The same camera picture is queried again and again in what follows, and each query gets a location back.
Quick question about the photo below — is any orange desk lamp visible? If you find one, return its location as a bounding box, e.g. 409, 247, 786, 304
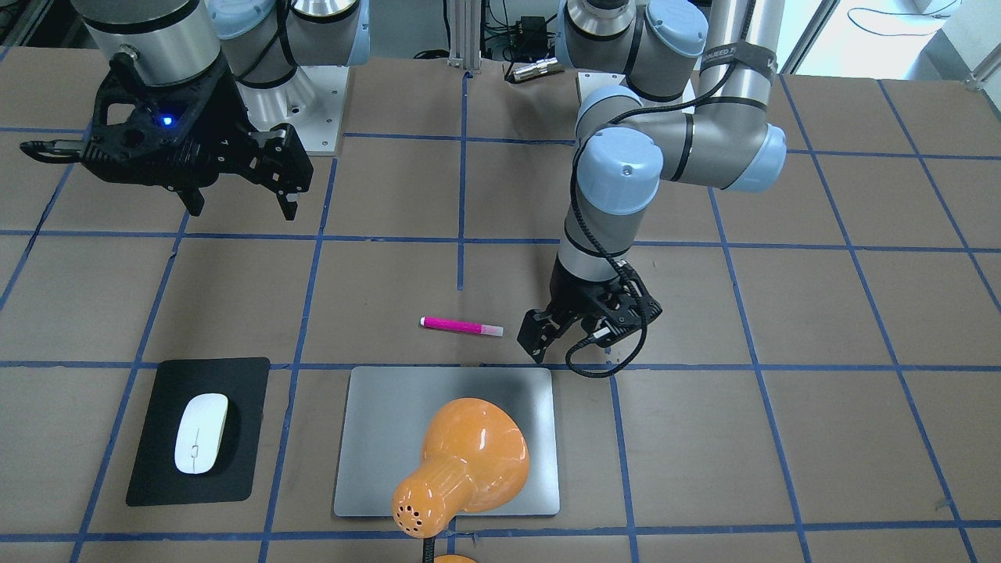
391, 398, 530, 562

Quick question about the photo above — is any aluminium frame post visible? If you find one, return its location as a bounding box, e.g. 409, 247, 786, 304
444, 0, 485, 75

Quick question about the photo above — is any grey closed laptop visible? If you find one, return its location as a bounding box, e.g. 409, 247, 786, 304
332, 366, 561, 518

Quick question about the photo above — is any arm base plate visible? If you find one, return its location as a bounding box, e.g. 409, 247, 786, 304
576, 70, 697, 107
237, 66, 350, 156

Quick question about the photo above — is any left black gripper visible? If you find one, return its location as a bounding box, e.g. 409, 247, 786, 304
516, 260, 664, 364

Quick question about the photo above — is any black mousepad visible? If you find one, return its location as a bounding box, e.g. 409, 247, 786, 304
126, 357, 271, 507

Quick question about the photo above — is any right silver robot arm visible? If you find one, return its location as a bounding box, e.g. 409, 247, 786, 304
35, 1, 371, 221

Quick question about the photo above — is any white computer mouse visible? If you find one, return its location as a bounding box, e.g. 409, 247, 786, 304
173, 393, 229, 475

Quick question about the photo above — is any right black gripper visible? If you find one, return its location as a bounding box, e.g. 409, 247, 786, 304
79, 55, 314, 221

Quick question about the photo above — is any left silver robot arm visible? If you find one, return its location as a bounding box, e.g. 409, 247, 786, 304
516, 1, 787, 368

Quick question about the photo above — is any pink highlighter pen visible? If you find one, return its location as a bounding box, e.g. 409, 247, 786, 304
418, 316, 504, 338

